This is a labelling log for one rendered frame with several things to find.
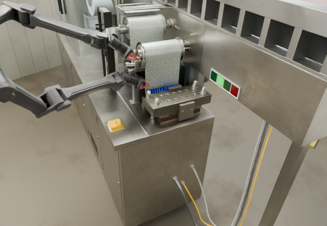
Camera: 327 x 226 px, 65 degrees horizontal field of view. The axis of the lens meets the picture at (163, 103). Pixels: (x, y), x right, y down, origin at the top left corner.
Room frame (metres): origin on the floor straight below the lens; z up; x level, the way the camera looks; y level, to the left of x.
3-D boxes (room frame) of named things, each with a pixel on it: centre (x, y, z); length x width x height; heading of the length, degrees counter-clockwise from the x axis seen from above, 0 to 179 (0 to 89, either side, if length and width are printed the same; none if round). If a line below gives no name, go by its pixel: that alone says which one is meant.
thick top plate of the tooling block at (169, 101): (1.36, -0.08, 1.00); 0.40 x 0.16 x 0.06; 118
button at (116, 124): (1.19, 0.27, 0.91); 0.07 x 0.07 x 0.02; 28
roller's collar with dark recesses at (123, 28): (1.66, 0.28, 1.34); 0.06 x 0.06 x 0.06; 28
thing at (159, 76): (1.45, 0.01, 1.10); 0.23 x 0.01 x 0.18; 118
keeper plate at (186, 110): (1.29, -0.14, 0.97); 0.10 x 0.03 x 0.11; 118
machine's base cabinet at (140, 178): (2.30, 0.54, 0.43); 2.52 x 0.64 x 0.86; 28
